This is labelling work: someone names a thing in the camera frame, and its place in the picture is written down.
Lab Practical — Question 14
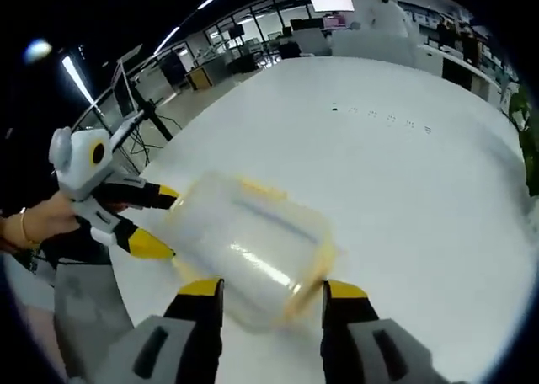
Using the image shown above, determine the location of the person's left hand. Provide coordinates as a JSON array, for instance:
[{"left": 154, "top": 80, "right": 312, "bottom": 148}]
[{"left": 24, "top": 189, "right": 92, "bottom": 245}]

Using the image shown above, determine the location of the bright display screen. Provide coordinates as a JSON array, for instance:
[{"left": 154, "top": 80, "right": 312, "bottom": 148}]
[{"left": 308, "top": 0, "right": 355, "bottom": 15}]

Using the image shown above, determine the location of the wooden cabinet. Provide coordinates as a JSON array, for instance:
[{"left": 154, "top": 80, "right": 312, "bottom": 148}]
[{"left": 184, "top": 65, "right": 212, "bottom": 92}]

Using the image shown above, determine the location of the gold bracelet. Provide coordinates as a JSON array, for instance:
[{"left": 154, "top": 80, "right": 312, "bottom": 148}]
[{"left": 19, "top": 207, "right": 34, "bottom": 245}]

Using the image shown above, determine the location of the clear box with yellow buckle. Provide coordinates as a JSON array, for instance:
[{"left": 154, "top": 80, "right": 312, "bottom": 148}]
[{"left": 167, "top": 170, "right": 339, "bottom": 331}]

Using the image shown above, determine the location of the green potted plant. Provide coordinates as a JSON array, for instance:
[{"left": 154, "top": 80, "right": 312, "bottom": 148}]
[{"left": 506, "top": 83, "right": 539, "bottom": 200}]

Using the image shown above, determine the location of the side table with black legs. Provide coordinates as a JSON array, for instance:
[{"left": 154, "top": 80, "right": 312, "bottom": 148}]
[{"left": 109, "top": 45, "right": 174, "bottom": 149}]

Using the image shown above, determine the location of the grey partition panel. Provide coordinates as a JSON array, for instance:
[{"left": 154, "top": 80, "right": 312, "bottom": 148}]
[{"left": 331, "top": 31, "right": 417, "bottom": 66}]

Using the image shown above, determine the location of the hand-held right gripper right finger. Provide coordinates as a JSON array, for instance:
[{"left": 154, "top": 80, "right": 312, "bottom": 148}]
[{"left": 322, "top": 278, "right": 454, "bottom": 384}]

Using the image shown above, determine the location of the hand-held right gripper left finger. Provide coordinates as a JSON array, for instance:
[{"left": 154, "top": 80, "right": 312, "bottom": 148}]
[{"left": 90, "top": 277, "right": 225, "bottom": 384}]

